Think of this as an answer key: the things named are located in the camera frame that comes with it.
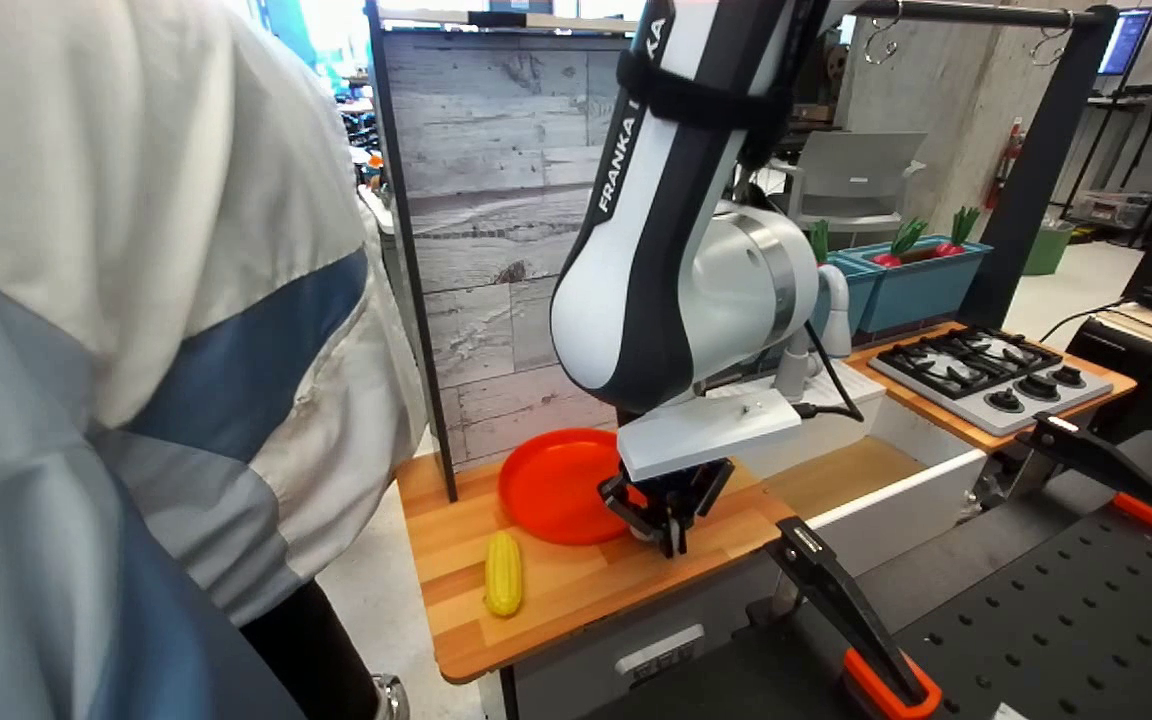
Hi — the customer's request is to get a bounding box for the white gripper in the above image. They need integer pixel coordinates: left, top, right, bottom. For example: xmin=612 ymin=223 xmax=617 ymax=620
xmin=601 ymin=385 xmax=804 ymax=554

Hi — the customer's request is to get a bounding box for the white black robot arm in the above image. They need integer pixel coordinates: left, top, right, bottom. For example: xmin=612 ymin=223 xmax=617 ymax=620
xmin=548 ymin=0 xmax=827 ymax=554

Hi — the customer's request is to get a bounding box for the red round plate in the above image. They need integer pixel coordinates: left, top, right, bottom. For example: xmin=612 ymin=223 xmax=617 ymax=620
xmin=496 ymin=428 xmax=623 ymax=547

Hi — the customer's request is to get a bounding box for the white toy sink basin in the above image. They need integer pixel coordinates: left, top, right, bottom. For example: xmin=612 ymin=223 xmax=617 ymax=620
xmin=738 ymin=360 xmax=985 ymax=533

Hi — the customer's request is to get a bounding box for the yellow toy corn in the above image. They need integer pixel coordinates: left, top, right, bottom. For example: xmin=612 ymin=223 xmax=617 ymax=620
xmin=482 ymin=533 xmax=524 ymax=620

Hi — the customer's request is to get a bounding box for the wooden cutting board counter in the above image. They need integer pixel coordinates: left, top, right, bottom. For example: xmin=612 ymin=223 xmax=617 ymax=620
xmin=396 ymin=456 xmax=792 ymax=685

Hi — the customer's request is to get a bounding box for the black orange clamp left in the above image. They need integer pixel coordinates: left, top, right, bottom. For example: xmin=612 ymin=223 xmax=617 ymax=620
xmin=769 ymin=515 xmax=942 ymax=720

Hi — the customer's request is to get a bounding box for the black orange clamp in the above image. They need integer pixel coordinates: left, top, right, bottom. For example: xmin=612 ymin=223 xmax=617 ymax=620
xmin=999 ymin=412 xmax=1152 ymax=533
xmin=769 ymin=515 xmax=942 ymax=720

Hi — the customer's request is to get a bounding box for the teal planter box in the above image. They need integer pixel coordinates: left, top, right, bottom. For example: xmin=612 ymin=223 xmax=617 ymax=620
xmin=830 ymin=241 xmax=986 ymax=344

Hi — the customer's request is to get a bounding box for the toy stove top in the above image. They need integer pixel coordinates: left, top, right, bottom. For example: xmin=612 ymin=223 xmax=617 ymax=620
xmin=871 ymin=329 xmax=1111 ymax=434

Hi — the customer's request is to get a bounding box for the grey chair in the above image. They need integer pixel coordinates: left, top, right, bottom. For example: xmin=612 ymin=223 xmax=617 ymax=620
xmin=787 ymin=131 xmax=924 ymax=242

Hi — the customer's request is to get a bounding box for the black orange clamp right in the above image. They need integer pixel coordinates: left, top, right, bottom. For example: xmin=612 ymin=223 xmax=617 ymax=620
xmin=999 ymin=412 xmax=1152 ymax=533

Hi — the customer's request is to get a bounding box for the grey wood-pattern back panel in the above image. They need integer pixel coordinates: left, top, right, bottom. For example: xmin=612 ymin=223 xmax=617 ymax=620
xmin=380 ymin=20 xmax=626 ymax=499

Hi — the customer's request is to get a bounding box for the person in blue jacket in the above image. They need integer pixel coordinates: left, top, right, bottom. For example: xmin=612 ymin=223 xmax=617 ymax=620
xmin=0 ymin=0 xmax=415 ymax=720

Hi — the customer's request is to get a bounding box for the black metal frame post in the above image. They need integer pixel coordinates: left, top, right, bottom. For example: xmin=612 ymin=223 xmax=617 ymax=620
xmin=959 ymin=3 xmax=1115 ymax=329

